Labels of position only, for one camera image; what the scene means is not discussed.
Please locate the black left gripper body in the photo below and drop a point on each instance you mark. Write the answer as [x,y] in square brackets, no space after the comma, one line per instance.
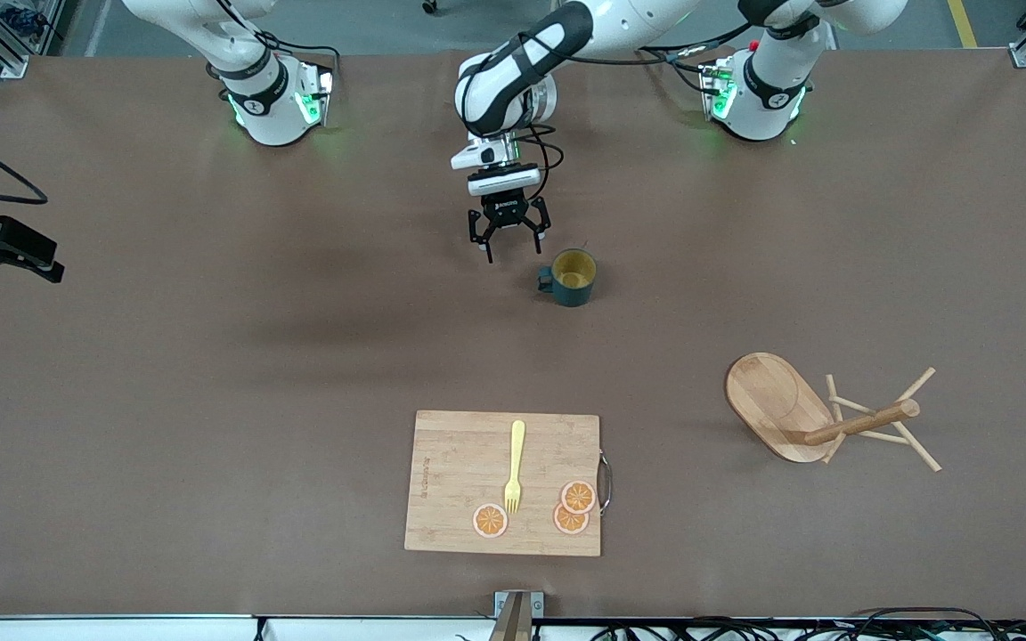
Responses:
[506,212]

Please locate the teal ribbed mug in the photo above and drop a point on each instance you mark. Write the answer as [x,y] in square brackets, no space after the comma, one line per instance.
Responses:
[574,276]

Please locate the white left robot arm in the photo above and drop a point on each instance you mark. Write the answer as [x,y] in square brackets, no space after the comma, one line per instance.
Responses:
[513,80]

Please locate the wooden mug tree rack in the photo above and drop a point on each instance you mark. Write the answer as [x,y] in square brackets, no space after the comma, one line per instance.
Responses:
[771,401]

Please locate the yellow plastic fork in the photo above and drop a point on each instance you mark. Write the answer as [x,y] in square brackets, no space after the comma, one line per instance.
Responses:
[517,445]

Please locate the dark blue bundle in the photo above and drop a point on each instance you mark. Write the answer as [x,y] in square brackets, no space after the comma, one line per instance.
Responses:
[23,20]

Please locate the bamboo cutting board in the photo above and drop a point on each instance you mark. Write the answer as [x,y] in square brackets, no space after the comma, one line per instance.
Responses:
[460,481]

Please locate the toy orange slice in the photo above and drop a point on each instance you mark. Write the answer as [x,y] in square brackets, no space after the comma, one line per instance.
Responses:
[578,497]
[490,521]
[569,523]

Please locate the white edge rail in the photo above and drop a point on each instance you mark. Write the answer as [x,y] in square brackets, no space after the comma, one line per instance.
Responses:
[77,628]

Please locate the aluminium camera mast bracket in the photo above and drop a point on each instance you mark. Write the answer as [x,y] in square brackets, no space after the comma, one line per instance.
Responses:
[517,614]

